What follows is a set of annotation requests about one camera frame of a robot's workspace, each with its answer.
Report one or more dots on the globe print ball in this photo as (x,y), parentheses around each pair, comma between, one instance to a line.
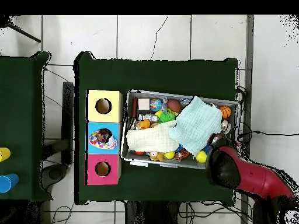
(155,104)

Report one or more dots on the polka dot cloth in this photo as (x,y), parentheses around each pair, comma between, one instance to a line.
(109,144)

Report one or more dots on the dark green tablecloth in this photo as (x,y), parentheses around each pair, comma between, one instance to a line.
(21,105)
(163,74)

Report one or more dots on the plain wooden cube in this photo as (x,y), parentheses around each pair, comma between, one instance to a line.
(143,104)

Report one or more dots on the wooden box with three holes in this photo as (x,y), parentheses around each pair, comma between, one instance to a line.
(93,115)

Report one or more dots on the cream waffle cloth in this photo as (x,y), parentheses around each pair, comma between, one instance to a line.
(149,140)

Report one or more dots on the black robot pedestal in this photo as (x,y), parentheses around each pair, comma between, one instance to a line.
(151,214)

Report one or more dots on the mint green waffle cloth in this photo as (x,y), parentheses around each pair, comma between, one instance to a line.
(198,126)

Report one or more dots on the yellow cylinder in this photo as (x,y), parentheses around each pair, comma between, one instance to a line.
(4,154)

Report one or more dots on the black tripod leg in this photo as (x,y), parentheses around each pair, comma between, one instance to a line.
(23,33)

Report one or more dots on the silver mesh bin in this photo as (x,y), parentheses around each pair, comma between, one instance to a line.
(163,163)

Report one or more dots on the orange toy basketball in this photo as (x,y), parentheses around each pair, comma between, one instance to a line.
(225,112)

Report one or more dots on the brown toy football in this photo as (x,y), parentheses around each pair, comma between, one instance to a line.
(174,105)

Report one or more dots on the blue cylinder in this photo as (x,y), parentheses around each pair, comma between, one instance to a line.
(8,183)

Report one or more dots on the blue spiky ball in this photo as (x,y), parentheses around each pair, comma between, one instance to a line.
(206,149)

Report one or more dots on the yellow ball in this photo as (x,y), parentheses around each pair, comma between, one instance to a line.
(201,156)

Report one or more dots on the green spiky ball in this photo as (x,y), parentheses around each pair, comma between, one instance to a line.
(167,117)

